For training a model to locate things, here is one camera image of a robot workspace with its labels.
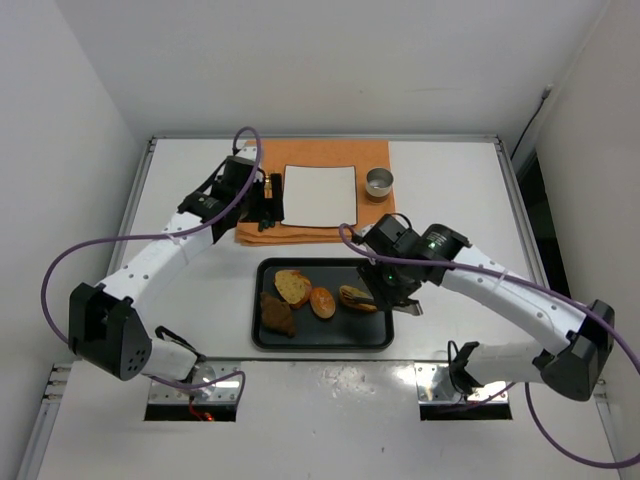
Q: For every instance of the grey brown cup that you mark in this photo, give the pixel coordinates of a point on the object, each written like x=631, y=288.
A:
x=378, y=184

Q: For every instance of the black baking tray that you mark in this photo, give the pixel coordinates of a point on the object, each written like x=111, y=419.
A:
x=348, y=329

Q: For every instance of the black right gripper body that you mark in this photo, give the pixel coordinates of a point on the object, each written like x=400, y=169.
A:
x=388, y=293

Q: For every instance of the white square plate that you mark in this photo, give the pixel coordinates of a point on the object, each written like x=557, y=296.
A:
x=319, y=197

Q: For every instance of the dark brown croissant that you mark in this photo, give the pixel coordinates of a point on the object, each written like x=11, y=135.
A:
x=276, y=315

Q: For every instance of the aluminium table frame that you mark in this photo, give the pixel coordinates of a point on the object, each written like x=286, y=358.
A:
x=325, y=420

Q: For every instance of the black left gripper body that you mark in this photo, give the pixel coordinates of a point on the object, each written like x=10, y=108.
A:
x=263, y=198

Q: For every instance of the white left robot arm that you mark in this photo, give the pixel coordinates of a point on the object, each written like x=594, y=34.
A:
x=106, y=320

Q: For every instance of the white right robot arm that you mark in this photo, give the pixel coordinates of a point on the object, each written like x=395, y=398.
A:
x=569, y=344

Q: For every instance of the gold fork green handle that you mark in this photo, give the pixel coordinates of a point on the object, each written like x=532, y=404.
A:
x=269, y=221

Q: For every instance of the sliced bread piece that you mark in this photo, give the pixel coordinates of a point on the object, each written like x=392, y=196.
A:
x=293, y=287

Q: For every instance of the round golden bun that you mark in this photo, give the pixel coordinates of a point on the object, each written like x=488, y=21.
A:
x=322, y=303

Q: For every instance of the toasted bread slice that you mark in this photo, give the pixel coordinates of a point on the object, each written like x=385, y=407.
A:
x=356, y=299

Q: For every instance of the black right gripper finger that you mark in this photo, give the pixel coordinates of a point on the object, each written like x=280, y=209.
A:
x=373, y=276
x=401, y=300

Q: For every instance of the orange cloth placemat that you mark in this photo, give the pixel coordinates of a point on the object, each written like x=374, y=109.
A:
x=364, y=155

